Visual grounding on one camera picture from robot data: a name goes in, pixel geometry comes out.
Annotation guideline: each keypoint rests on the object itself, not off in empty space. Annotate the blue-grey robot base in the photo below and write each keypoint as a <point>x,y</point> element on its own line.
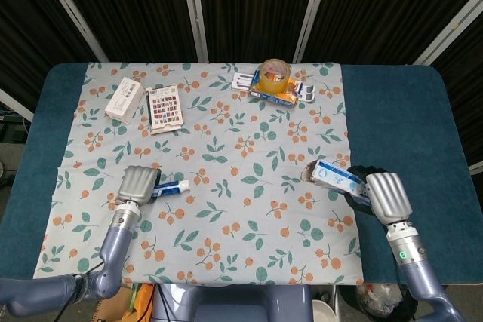
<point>234,305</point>

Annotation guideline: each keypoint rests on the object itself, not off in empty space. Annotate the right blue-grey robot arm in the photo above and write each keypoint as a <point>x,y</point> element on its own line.
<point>413,258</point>

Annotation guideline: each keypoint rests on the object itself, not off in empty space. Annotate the white bucket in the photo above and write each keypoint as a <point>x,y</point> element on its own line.
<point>323,310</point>

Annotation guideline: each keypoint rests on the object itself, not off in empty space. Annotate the white pack with dark shapes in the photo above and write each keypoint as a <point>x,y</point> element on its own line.
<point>307,92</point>

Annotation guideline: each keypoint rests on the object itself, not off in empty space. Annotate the dark blue table cover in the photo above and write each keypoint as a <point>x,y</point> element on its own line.
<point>396,129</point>

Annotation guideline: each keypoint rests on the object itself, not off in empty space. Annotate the card pack with colourful squares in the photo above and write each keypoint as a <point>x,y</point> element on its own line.
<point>165,111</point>

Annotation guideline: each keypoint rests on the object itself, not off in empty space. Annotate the white pack with black stripes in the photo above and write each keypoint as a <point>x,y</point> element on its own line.
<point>241,81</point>

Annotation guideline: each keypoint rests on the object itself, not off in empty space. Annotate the floral printed tablecloth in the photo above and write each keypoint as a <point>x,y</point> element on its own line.
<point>226,148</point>

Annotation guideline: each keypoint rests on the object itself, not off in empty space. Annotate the white carton box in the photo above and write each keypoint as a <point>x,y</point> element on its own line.
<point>123,100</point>

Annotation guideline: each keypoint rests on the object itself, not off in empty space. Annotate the blue white toothpaste box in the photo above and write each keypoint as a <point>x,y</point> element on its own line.
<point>336,176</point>

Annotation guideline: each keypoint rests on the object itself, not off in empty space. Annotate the black folding partition screen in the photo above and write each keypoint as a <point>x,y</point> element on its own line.
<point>256,5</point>

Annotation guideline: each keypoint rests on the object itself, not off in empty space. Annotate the blue white toothpaste tube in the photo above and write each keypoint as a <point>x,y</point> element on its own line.
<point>171,187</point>

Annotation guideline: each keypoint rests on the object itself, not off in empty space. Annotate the blue and orange snack packet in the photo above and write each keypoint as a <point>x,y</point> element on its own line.
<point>279,99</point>

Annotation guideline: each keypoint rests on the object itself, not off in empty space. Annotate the clear yellowish tape roll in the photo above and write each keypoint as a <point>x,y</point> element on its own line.
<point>272,78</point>

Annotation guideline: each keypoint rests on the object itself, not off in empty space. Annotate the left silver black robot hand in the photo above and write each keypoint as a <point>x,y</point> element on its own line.
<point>136,184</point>

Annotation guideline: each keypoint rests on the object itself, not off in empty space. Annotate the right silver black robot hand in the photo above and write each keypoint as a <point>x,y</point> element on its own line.
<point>388,195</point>

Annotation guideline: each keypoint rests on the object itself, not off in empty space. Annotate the white screen frame post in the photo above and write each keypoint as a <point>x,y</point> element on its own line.
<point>194,11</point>
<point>312,11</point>
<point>72,11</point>
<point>15,105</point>
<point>477,168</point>
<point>451,29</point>

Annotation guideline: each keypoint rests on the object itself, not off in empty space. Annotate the yellow orange bag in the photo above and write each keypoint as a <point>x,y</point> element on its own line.
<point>139,303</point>

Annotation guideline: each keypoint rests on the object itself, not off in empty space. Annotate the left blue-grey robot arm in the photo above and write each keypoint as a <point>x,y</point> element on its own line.
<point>113,239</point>

